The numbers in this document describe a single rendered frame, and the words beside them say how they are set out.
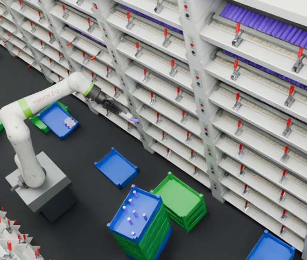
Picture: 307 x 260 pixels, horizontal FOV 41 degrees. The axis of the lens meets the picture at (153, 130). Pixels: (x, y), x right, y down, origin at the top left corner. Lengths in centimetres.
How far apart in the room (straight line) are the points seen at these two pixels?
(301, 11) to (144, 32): 98
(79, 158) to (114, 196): 51
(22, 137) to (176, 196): 109
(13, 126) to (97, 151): 116
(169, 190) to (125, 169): 51
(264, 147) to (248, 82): 41
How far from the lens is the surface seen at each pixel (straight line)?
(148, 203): 255
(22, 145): 243
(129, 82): 267
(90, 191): 322
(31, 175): 264
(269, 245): 272
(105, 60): 273
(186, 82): 214
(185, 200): 280
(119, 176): 320
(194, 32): 180
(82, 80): 240
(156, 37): 211
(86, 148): 346
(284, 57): 161
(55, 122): 369
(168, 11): 191
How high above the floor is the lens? 260
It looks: 50 degrees down
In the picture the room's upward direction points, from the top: 18 degrees counter-clockwise
